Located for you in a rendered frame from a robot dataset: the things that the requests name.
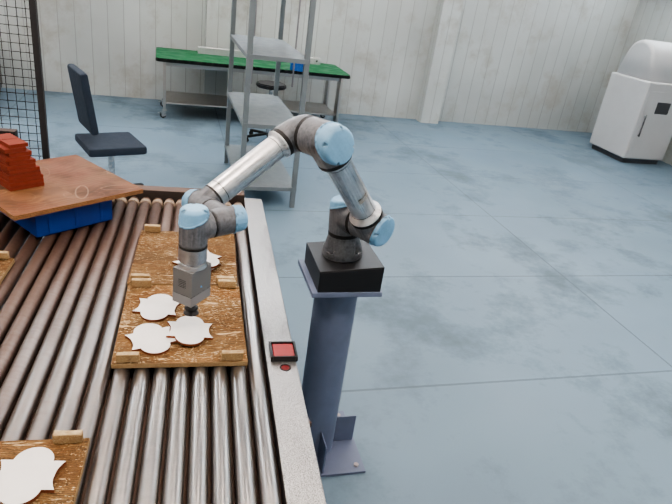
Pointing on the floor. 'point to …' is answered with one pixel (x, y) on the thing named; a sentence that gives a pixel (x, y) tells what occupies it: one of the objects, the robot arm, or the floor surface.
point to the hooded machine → (637, 106)
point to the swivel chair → (99, 145)
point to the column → (330, 378)
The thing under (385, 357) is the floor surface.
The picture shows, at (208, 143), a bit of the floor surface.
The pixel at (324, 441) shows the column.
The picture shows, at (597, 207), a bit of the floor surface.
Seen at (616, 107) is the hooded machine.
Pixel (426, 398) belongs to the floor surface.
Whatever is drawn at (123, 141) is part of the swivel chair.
